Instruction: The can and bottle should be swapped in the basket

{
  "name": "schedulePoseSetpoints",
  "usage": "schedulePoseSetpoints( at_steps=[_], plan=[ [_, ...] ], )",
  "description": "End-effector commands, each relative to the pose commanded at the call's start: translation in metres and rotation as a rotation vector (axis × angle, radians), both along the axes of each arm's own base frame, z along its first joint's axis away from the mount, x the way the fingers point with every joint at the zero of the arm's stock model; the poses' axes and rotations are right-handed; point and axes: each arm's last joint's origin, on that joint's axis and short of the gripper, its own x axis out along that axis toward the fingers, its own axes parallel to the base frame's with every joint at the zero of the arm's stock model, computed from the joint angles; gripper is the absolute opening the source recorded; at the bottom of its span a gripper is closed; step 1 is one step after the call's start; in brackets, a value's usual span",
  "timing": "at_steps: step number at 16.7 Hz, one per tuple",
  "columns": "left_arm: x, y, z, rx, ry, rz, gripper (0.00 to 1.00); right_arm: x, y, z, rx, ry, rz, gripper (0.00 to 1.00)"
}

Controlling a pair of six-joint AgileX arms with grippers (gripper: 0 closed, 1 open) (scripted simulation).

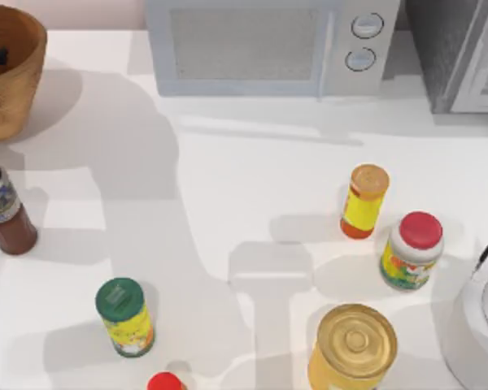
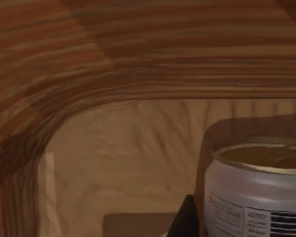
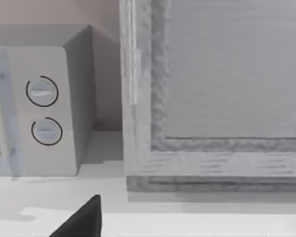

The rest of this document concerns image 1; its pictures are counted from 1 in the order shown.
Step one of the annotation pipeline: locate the orange-lidded yellow bottle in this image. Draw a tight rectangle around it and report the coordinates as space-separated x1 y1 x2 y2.
340 163 390 240

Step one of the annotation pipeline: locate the pale microwave oven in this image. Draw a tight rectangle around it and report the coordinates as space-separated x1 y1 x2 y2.
142 0 402 101

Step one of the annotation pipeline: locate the green-lidded yellow canister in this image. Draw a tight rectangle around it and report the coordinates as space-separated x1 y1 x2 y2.
94 277 157 358

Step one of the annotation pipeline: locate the red-lidded white jar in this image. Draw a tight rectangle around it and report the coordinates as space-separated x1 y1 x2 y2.
380 211 445 292

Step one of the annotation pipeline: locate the microwave knob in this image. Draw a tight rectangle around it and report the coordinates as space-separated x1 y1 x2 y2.
344 46 377 73
351 11 385 37

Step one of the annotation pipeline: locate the large yellow tin can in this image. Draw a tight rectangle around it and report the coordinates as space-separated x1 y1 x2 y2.
307 303 399 390

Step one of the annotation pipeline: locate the red-capped bottle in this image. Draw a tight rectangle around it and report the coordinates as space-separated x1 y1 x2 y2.
146 371 187 390

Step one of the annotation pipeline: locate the brown sauce bottle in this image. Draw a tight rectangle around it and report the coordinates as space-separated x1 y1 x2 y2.
0 157 39 256

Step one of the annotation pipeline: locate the brown wooden bowl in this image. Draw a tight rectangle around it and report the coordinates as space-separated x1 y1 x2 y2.
0 2 49 142

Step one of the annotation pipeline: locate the white kettle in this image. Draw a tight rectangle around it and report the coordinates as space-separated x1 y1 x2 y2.
438 234 488 390

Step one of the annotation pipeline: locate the microwave door handle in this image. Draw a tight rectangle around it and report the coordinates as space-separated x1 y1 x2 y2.
319 10 335 101

